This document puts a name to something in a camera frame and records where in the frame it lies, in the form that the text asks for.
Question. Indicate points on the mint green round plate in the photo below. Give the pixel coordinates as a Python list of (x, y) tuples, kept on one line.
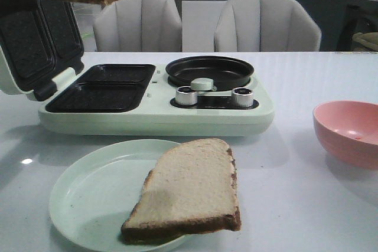
[(95, 195)]

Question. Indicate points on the right silver control knob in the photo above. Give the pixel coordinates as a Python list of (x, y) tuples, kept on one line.
[(242, 97)]

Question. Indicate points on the white drawer cabinet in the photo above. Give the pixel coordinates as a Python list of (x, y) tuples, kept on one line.
[(200, 18)]

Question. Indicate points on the breakfast maker lid with handle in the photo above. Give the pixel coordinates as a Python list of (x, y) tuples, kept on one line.
[(38, 47)]

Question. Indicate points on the left silver control knob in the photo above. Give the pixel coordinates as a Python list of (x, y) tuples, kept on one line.
[(186, 96)]

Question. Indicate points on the black round frying pan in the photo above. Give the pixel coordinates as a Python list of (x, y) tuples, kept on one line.
[(226, 72)]

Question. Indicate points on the silver control knob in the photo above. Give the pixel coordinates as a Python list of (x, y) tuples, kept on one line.
[(242, 97), (186, 96)]

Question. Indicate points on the grey upholstered chair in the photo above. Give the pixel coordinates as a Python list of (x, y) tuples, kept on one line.
[(139, 26), (266, 26)]

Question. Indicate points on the right grey upholstered chair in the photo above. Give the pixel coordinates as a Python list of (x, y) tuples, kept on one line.
[(266, 26)]

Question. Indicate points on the pink plastic bowl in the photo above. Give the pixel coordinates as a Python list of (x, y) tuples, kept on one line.
[(336, 125)]

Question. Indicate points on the mint green breakfast maker base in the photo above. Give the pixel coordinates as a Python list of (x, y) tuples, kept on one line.
[(139, 100)]

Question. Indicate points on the left grey upholstered chair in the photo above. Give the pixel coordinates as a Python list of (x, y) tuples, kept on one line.
[(139, 26)]

